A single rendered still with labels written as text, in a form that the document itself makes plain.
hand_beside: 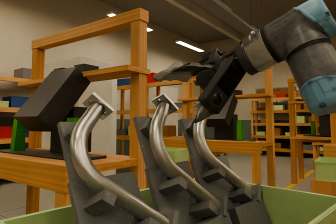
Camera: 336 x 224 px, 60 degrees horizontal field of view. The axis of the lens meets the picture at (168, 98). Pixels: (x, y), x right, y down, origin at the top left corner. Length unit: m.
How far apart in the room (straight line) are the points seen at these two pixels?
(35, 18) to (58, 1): 0.82
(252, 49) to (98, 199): 0.38
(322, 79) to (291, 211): 0.44
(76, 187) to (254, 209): 0.47
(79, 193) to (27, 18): 6.98
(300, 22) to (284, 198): 0.48
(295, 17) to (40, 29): 7.15
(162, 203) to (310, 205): 0.38
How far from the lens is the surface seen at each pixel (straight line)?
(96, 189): 0.52
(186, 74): 0.61
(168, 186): 0.62
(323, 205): 0.83
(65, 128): 0.59
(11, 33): 7.17
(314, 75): 0.52
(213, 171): 0.76
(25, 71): 6.53
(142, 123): 0.67
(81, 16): 8.32
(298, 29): 0.55
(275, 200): 0.87
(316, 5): 0.56
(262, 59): 0.57
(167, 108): 0.67
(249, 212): 0.81
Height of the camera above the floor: 1.13
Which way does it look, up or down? 5 degrees up
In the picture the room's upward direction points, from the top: straight up
